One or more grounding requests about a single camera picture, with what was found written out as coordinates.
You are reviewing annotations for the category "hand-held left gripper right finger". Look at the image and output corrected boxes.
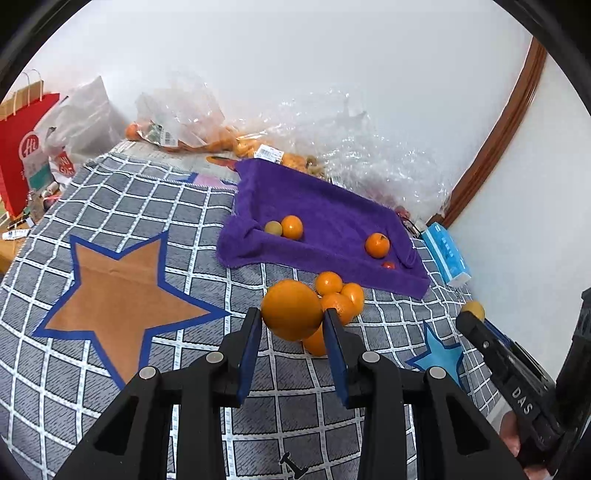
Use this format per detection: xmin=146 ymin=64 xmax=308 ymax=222
xmin=322 ymin=308 xmax=529 ymax=480

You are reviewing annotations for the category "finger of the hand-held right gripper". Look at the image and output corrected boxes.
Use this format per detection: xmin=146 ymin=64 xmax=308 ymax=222
xmin=456 ymin=311 xmax=566 ymax=450
xmin=485 ymin=320 xmax=555 ymax=393

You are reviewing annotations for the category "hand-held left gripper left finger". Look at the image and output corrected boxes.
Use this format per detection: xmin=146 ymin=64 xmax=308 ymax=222
xmin=53 ymin=307 xmax=264 ymax=480

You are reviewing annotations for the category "orange with stem mark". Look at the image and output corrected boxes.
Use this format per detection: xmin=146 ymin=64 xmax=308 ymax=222
xmin=365 ymin=233 xmax=391 ymax=259

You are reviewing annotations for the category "purple towel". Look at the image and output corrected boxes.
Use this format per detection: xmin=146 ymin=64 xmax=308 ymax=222
xmin=217 ymin=158 xmax=432 ymax=301

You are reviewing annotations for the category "person's right hand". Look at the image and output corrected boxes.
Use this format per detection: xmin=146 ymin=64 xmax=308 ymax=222
xmin=501 ymin=411 xmax=550 ymax=480

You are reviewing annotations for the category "blue tissue pack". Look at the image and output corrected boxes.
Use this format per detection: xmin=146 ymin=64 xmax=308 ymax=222
xmin=421 ymin=222 xmax=472 ymax=288

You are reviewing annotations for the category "grey checked star blanket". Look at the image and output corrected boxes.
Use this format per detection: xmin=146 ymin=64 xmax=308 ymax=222
xmin=0 ymin=152 xmax=513 ymax=480

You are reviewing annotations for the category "clear bag of cherry tomatoes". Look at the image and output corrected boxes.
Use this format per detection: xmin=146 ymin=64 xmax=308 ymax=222
xmin=323 ymin=134 xmax=455 ymax=222

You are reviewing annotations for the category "pale printed sheet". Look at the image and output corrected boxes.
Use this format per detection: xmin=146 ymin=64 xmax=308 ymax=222
xmin=113 ymin=141 xmax=241 ymax=185

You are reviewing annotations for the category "clear bag of oranges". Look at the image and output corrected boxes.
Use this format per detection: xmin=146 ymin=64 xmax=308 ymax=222
xmin=127 ymin=78 xmax=259 ymax=158

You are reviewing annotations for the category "white plastic bag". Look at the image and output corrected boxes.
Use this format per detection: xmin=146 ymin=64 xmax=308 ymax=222
xmin=41 ymin=76 xmax=123 ymax=185

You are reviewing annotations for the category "red paper bag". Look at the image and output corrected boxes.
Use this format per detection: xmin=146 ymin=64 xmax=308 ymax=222
xmin=0 ymin=69 xmax=61 ymax=217

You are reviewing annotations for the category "brown wooden door frame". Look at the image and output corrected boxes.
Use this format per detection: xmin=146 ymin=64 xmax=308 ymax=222
xmin=438 ymin=37 xmax=548 ymax=229

